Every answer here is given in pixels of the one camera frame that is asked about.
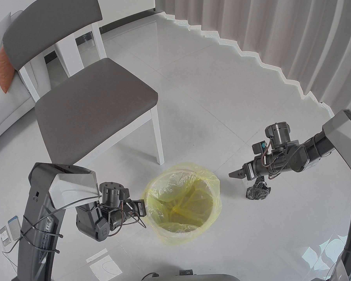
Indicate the grey seat white chair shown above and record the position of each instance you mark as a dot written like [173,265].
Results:
[96,98]

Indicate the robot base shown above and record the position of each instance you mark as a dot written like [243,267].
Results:
[199,277]

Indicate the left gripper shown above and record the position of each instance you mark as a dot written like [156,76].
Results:
[125,216]

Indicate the pale grey sofa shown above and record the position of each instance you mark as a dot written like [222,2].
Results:
[5,110]

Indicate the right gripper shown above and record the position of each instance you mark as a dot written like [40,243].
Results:
[259,167]

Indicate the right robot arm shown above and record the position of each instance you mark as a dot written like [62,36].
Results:
[339,133]

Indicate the white curtain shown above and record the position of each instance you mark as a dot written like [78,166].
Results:
[266,19]

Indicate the yellow plastic bag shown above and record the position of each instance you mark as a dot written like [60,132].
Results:
[178,192]

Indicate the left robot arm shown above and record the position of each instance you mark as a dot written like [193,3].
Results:
[38,203]

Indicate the black plastic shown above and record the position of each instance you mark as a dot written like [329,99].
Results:
[257,192]

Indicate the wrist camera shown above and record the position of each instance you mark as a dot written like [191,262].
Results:
[258,148]
[137,203]

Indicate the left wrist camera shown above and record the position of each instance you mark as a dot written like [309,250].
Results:
[137,203]

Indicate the orange cushion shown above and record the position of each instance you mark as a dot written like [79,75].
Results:
[5,72]

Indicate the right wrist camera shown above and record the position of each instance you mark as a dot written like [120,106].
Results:
[258,148]

